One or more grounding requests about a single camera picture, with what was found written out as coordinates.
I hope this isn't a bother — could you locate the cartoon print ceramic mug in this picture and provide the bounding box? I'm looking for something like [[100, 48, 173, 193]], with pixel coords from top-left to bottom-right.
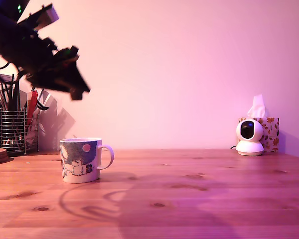
[[59, 137, 115, 184]]

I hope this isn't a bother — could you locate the grey metal rail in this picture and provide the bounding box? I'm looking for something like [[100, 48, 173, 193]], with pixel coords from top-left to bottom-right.
[[0, 72, 13, 86]]

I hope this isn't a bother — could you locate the black flat spatula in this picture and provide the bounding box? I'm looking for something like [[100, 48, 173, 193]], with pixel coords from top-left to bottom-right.
[[7, 83, 19, 112]]

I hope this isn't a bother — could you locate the wooden chopsticks bundle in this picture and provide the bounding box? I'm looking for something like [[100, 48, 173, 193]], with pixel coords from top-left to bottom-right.
[[0, 87, 8, 112]]

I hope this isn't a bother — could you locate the small white round camera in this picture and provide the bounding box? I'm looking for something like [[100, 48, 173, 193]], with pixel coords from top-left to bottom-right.
[[236, 119, 265, 157]]

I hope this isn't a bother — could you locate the wire utensil rack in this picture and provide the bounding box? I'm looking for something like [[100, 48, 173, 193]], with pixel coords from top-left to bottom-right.
[[0, 109, 39, 155]]

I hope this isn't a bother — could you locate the white tissue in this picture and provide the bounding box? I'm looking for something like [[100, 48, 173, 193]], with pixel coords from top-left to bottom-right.
[[246, 94, 267, 119]]

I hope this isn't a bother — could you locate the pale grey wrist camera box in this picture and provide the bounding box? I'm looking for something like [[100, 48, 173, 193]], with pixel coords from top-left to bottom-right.
[[35, 3, 60, 30]]

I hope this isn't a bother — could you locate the pale knife blade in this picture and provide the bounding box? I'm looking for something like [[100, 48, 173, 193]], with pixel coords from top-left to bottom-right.
[[37, 88, 57, 113]]

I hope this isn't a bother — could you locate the floral tissue box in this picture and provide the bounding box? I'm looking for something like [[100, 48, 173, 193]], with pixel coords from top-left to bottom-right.
[[238, 117, 280, 153]]

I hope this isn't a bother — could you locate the black tool head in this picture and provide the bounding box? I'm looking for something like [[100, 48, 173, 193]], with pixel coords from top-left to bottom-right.
[[36, 100, 50, 112]]

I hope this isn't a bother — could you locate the red-handled kitchen tool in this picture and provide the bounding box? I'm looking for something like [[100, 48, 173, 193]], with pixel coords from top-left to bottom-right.
[[26, 90, 38, 125]]

